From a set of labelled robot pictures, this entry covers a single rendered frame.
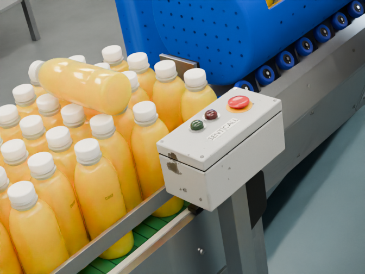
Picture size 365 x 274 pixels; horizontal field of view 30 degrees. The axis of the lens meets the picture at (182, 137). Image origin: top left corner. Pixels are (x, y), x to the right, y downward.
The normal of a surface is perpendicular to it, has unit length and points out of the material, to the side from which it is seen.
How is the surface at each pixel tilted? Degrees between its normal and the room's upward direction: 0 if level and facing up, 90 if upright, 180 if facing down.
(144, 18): 90
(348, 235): 0
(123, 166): 90
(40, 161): 0
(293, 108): 71
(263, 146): 90
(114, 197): 90
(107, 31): 0
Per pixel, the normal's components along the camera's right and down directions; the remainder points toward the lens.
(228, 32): -0.67, 0.49
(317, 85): 0.63, -0.02
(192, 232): 0.73, 0.27
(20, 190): -0.15, -0.83
